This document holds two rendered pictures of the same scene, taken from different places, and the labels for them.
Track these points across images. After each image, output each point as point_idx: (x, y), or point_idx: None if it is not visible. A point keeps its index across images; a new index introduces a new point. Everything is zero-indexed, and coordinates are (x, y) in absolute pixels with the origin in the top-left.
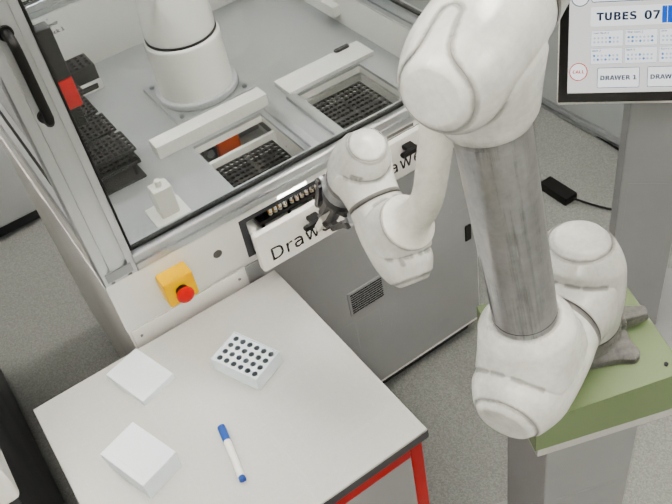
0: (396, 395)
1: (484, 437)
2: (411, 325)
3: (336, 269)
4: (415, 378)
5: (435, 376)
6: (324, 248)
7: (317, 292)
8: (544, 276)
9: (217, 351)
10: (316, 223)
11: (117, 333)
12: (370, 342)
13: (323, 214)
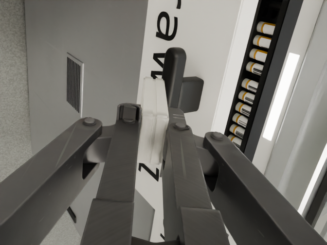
0: (11, 46)
1: None
2: (43, 101)
3: (109, 72)
4: (17, 72)
5: (7, 87)
6: (139, 76)
7: (101, 27)
8: None
9: None
10: (164, 89)
11: None
12: (46, 55)
13: (166, 134)
